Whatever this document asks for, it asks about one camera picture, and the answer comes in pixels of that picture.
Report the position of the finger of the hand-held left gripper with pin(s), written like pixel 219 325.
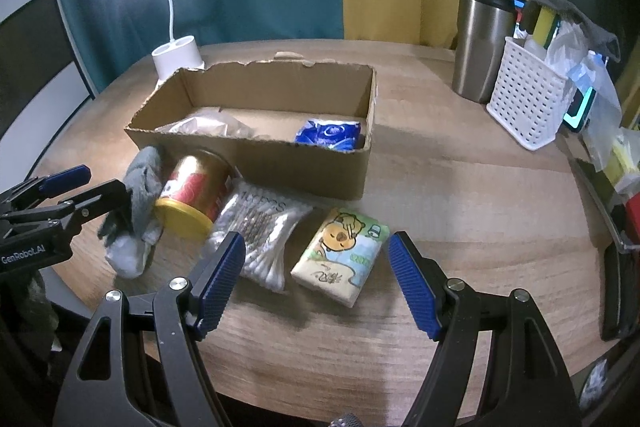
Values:
pixel 100 199
pixel 62 179

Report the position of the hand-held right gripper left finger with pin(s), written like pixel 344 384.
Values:
pixel 220 283

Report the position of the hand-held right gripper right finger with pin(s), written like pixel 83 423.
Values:
pixel 412 287

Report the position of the grey and white sock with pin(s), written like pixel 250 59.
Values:
pixel 142 199

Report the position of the cotton swab pack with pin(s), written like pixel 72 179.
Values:
pixel 260 227

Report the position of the cartoon print tissue pack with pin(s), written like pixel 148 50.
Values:
pixel 340 252

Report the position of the gold can with yellow lid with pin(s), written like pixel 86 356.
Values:
pixel 197 187

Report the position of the brown cardboard box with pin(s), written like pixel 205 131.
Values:
pixel 280 167

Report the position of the crumpled clear plastic bag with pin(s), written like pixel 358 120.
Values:
pixel 210 124

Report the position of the blue foil packet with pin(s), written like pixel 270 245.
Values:
pixel 327 134

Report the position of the black flat object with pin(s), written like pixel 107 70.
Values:
pixel 617 292

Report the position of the black tray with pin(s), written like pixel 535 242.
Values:
pixel 607 207

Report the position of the white perforated plastic basket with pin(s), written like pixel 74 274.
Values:
pixel 525 97

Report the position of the teal screen device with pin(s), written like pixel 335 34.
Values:
pixel 580 109

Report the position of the stainless steel tumbler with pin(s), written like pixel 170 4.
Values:
pixel 480 47

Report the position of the clear plastic wrapper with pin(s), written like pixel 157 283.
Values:
pixel 602 107

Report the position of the yellow and green sponge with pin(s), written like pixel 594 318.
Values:
pixel 542 24

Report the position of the blue screen device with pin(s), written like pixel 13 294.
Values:
pixel 520 9

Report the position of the grey cloth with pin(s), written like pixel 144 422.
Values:
pixel 595 32

